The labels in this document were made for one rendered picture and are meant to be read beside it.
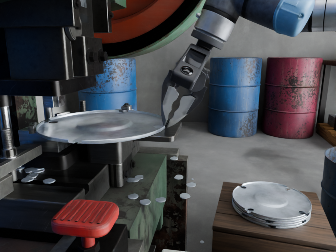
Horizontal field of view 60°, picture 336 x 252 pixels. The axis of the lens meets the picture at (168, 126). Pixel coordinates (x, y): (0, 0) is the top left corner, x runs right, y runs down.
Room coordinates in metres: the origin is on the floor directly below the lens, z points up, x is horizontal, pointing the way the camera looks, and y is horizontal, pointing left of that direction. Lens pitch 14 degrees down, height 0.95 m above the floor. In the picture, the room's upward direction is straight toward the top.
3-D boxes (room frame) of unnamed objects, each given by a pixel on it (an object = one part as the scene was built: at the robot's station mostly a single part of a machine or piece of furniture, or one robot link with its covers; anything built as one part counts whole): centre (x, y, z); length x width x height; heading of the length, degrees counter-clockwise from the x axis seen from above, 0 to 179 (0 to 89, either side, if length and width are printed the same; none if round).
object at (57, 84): (0.67, 0.28, 0.86); 0.20 x 0.16 x 0.05; 171
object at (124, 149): (0.65, 0.10, 0.72); 0.25 x 0.14 x 0.14; 81
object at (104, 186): (0.67, 0.27, 0.68); 0.45 x 0.30 x 0.06; 171
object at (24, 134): (0.67, 0.27, 0.76); 0.15 x 0.09 x 0.05; 171
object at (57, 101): (0.67, 0.26, 0.84); 0.05 x 0.03 x 0.04; 171
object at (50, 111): (0.76, 0.32, 0.81); 0.02 x 0.02 x 0.14
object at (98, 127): (0.65, 0.15, 0.78); 0.29 x 0.29 x 0.01
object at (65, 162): (0.67, 0.28, 0.72); 0.20 x 0.16 x 0.03; 171
